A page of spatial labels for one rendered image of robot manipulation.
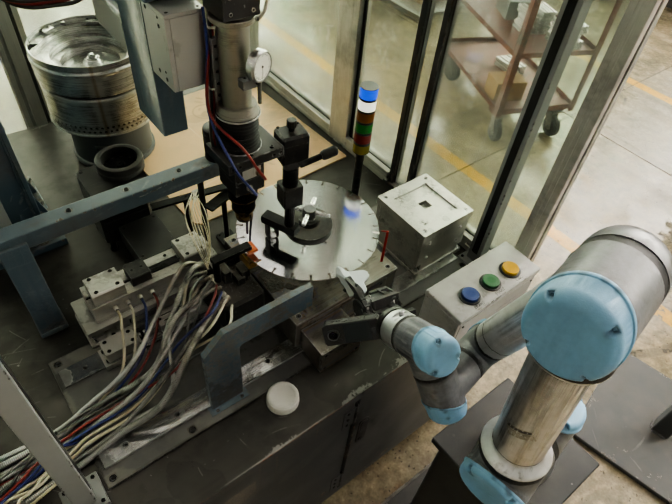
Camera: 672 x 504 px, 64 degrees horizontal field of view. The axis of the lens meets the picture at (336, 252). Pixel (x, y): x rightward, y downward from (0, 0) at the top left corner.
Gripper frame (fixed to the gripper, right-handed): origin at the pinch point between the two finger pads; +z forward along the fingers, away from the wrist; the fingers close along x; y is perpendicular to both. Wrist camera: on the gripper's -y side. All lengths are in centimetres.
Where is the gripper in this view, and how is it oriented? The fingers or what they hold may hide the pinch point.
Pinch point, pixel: (339, 299)
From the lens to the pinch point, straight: 119.2
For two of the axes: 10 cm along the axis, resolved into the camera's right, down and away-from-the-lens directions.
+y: 8.9, -2.7, 3.7
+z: -4.3, -2.1, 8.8
